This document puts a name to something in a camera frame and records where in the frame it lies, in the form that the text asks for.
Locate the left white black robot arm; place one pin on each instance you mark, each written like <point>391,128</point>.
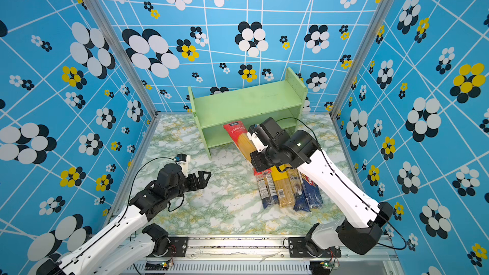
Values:
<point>131,236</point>

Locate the green circuit board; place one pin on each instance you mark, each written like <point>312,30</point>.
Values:
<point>321,268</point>
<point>152,265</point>

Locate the yellow spaghetti package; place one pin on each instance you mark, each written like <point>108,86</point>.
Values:
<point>283,188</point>

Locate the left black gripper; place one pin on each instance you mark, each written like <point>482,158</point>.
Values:
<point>204,182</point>

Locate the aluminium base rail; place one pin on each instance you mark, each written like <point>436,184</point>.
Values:
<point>263,255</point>

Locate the green two-tier wooden shelf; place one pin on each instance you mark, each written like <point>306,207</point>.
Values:
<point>281,100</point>

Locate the red spaghetti package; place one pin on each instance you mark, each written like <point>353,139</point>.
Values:
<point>239,134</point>

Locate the clear blue-label spaghetti package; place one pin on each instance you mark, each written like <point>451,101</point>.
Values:
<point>266,188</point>

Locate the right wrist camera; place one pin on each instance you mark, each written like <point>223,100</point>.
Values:
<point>255,134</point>

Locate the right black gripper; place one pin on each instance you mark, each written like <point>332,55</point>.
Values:
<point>256,157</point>

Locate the right green circuit board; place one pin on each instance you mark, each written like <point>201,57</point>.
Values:
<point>321,268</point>

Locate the left green circuit board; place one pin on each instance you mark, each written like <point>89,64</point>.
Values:
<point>152,265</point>

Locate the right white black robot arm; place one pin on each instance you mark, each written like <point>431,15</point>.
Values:
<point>362,226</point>

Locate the dark blue Barilla spaghetti package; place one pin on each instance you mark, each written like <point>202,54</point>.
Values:
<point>311,192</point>

